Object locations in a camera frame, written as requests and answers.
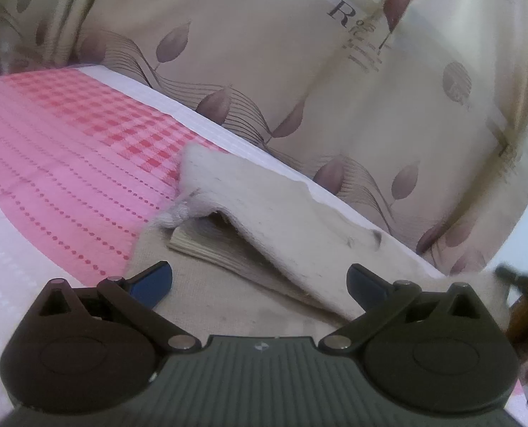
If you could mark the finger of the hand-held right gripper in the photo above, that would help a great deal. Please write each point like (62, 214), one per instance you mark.
(514, 275)

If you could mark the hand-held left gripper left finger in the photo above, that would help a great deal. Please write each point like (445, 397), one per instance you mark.
(150, 285)

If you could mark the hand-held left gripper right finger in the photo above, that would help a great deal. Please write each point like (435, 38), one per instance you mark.
(367, 288)

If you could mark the small beige knit garment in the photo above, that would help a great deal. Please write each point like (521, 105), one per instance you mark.
(273, 218)

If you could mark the pink checked bed sheet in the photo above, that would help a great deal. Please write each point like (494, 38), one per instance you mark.
(64, 142)

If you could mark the beige leaf print curtain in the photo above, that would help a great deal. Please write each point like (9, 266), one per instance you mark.
(246, 31)

